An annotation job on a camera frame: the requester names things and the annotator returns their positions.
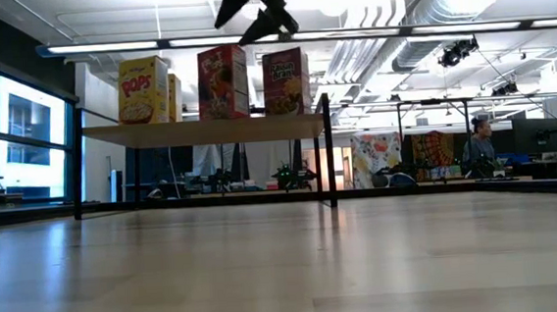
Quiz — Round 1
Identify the person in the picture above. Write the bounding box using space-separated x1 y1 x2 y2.
457 116 499 180

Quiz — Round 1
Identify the blue and white helmet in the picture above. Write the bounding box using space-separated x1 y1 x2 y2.
387 170 418 189

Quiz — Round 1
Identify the dark background robot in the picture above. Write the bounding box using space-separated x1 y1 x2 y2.
208 166 237 195

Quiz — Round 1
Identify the yellow Corn Pops cereal box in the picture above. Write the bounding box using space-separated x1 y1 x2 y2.
166 73 184 124
114 54 174 127

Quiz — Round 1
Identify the silver ventilation duct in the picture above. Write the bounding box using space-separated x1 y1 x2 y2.
384 0 517 75

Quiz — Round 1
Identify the floral patterned cloth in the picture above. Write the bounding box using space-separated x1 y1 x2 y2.
349 130 406 191

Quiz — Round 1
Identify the black ceiling camera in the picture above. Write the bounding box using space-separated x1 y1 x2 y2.
489 81 520 98
435 36 481 70

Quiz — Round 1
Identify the wooden shelf with black frame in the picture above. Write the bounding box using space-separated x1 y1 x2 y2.
66 88 340 227

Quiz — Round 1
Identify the black background table frame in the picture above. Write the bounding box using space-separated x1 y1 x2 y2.
394 95 473 141

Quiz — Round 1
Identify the red Froot Loops cereal box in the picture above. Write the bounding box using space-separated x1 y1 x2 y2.
194 43 252 122

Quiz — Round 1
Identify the black beam with light strips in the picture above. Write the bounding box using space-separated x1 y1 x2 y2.
35 8 557 66

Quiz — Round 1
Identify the purple Raisin Bran cereal box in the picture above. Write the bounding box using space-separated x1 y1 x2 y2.
260 45 314 119

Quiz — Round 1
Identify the small potted plant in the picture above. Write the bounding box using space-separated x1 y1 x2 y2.
485 156 508 179

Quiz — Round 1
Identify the background robot with green lights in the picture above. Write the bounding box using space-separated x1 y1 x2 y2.
270 158 319 193

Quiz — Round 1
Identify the large window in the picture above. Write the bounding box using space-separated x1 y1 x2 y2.
0 66 86 209

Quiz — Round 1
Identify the black monitor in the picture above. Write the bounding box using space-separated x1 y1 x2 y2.
510 115 557 157

